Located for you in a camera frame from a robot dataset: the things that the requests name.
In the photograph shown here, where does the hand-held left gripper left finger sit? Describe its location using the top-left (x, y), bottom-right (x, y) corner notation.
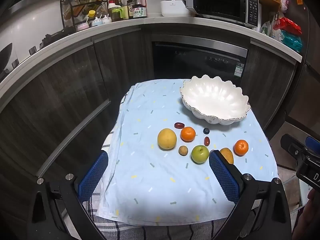
top-left (26, 151), bottom-right (110, 240)

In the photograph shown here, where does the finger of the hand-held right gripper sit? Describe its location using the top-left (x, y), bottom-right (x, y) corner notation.
top-left (304, 135), bottom-right (320, 155)
top-left (280, 134), bottom-right (309, 162)

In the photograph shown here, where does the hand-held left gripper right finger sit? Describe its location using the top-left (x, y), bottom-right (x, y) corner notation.
top-left (209, 150), bottom-right (293, 240)

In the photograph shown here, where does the yellow-brown mango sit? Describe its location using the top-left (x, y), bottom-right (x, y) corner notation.
top-left (219, 148), bottom-right (234, 165)

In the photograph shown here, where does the green apple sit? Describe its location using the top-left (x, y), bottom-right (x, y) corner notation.
top-left (191, 145), bottom-right (210, 164)

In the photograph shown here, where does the orange tangerine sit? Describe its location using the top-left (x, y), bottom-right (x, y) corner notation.
top-left (234, 139), bottom-right (249, 156)
top-left (180, 127), bottom-right (196, 142)

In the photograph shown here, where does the large yellow grapefruit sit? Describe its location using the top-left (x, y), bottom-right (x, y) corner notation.
top-left (157, 128), bottom-right (177, 151)

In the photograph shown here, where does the white scalloped bowl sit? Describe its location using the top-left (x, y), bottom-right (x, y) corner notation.
top-left (180, 74), bottom-right (251, 126)

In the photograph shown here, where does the person's right hand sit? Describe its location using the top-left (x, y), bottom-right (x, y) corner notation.
top-left (293, 187), bottom-right (320, 240)

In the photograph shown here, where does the light blue patterned cloth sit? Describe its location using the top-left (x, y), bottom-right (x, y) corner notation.
top-left (96, 79), bottom-right (279, 227)

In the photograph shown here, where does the checkered grey white cloth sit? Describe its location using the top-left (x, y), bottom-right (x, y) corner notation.
top-left (82, 95), bottom-right (258, 240)

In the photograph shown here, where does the dark wood kitchen cabinet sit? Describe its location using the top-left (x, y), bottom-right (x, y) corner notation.
top-left (0, 27), bottom-right (297, 230)

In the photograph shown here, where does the dark refrigerator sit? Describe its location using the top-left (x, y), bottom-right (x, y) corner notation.
top-left (285, 0), bottom-right (320, 140)

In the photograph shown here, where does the teal packet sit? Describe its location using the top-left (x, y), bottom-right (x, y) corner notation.
top-left (280, 30), bottom-right (303, 53)

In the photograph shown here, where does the built-in black oven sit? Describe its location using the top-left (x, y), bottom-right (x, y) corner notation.
top-left (152, 41), bottom-right (248, 85)

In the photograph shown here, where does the red snack bag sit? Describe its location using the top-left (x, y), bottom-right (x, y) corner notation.
top-left (273, 17), bottom-right (303, 36)

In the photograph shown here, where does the black gas stove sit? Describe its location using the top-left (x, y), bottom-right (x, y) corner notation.
top-left (39, 27), bottom-right (75, 49)

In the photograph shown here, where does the black wok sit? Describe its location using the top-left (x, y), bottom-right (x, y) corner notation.
top-left (0, 42), bottom-right (13, 73)

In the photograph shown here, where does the black microwave oven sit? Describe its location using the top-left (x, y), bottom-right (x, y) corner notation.
top-left (177, 0), bottom-right (262, 28)

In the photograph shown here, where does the green oil jug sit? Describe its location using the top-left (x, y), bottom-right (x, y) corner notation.
top-left (107, 4), bottom-right (129, 22)

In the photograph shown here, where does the white kitchen countertop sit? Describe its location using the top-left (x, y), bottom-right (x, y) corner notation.
top-left (0, 16), bottom-right (303, 105)

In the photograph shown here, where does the large soy sauce bottle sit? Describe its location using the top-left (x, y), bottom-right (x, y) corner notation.
top-left (132, 0), bottom-right (148, 19)

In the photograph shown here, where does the black wire spice rack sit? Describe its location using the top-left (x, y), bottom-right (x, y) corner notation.
top-left (60, 0), bottom-right (109, 32)

